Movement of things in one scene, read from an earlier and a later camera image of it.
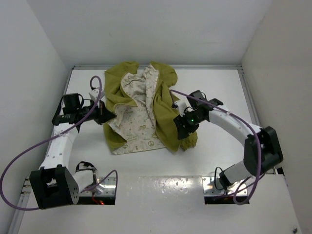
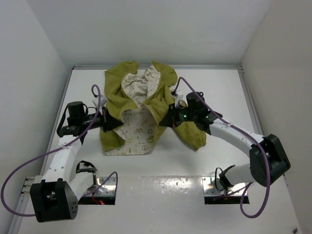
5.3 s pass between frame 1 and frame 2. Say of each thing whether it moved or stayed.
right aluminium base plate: stayed
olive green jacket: moved
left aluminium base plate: stayed
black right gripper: moved
